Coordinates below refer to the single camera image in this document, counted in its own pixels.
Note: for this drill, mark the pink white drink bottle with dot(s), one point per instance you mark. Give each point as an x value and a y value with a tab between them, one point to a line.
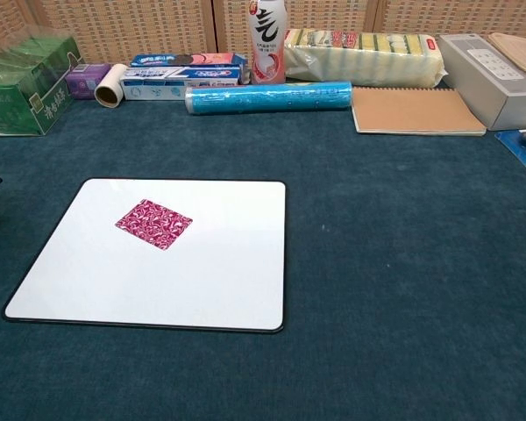
267	48

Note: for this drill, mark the magenta patterned paper square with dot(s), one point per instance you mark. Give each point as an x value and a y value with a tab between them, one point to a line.
153	226

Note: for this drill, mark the woven rattan folding screen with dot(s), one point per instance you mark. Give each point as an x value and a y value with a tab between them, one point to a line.
136	26

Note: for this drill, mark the yellow sponge pack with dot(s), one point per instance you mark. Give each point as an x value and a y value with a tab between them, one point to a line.
364	61

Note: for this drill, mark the white blue toothpaste box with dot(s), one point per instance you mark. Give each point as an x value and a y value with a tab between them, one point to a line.
158	87

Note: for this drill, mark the white square board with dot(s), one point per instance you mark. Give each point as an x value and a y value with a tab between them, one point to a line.
158	285

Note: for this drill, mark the blue plastic wrap roll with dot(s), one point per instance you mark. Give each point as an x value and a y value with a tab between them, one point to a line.
267	98

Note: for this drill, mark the teal table cloth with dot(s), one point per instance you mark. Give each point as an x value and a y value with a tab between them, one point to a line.
399	285

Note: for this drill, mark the brown spiral notebook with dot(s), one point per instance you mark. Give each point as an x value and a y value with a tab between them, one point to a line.
416	112

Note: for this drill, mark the green tea box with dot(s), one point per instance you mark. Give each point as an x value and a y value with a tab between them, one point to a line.
22	101

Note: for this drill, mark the blue blister package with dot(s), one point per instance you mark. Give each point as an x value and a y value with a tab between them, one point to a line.
519	147

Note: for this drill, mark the grey rectangular box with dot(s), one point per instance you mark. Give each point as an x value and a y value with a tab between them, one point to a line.
499	96

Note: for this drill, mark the small purple box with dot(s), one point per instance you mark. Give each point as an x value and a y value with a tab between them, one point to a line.
85	81

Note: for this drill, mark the white paper roll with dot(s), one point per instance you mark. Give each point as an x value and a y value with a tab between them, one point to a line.
114	83

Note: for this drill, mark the beige oval lid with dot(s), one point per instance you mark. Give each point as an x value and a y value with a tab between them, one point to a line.
523	52

